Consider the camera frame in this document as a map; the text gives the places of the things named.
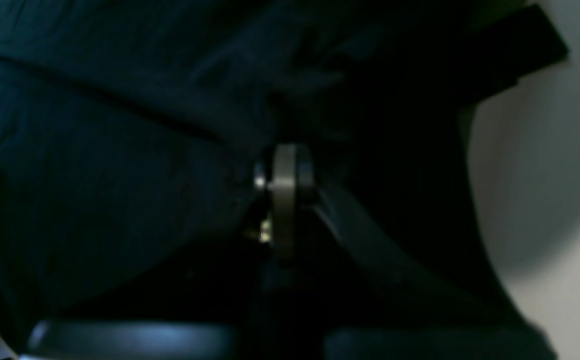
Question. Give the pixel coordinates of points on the black graphic t-shirt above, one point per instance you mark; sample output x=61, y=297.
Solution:
x=130, y=131

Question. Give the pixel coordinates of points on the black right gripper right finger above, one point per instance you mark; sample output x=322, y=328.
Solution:
x=426, y=318

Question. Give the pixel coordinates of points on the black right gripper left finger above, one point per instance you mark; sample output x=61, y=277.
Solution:
x=229, y=281

